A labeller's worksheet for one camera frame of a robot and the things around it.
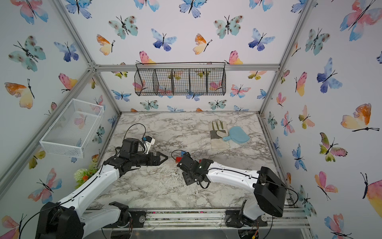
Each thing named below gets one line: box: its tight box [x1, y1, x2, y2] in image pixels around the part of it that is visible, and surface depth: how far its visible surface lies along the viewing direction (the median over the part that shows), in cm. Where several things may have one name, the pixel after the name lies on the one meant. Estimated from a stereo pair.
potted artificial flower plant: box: [73, 154, 100, 190], surface depth 74 cm
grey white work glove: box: [208, 119, 229, 150], surface depth 109 cm
